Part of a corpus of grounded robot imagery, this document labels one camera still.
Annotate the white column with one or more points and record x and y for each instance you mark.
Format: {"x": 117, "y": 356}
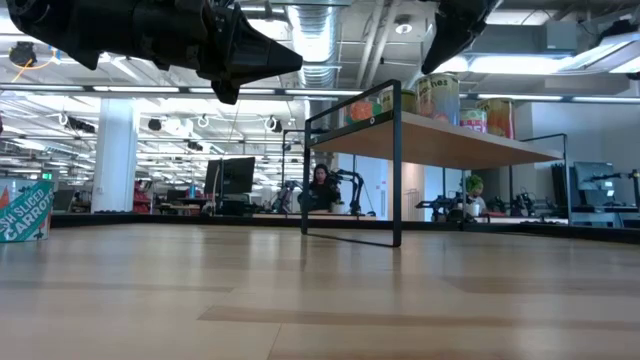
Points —
{"x": 115, "y": 165}

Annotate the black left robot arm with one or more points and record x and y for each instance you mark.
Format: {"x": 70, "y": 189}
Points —
{"x": 75, "y": 30}

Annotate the grey computer monitor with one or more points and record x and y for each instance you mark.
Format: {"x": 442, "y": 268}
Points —
{"x": 594, "y": 177}

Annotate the peaches can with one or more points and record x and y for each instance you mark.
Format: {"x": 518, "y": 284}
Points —
{"x": 440, "y": 97}

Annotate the black ceiling device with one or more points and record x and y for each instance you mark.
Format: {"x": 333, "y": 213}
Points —
{"x": 22, "y": 52}

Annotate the corn can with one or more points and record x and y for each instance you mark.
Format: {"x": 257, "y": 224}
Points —
{"x": 499, "y": 117}

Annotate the wooden shelf with black frame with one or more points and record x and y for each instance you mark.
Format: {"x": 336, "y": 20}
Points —
{"x": 430, "y": 142}

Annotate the orange slice print can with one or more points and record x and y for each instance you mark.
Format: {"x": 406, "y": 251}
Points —
{"x": 361, "y": 111}

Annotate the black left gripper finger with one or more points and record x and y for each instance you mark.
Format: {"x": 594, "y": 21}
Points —
{"x": 226, "y": 92}
{"x": 260, "y": 55}

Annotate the yellow green labelled can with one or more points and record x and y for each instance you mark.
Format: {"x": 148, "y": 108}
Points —
{"x": 407, "y": 100}

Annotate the teal sliced carrots can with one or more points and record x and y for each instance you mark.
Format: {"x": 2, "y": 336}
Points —
{"x": 25, "y": 212}

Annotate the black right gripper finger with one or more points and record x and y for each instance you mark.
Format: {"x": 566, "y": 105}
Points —
{"x": 455, "y": 30}

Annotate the black background robot arm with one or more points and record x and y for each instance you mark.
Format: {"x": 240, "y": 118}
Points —
{"x": 442, "y": 205}
{"x": 352, "y": 190}

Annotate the black computer monitor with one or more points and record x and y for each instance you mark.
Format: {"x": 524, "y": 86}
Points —
{"x": 232, "y": 175}

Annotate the black table edge rail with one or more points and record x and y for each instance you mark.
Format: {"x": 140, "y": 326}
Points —
{"x": 100, "y": 219}

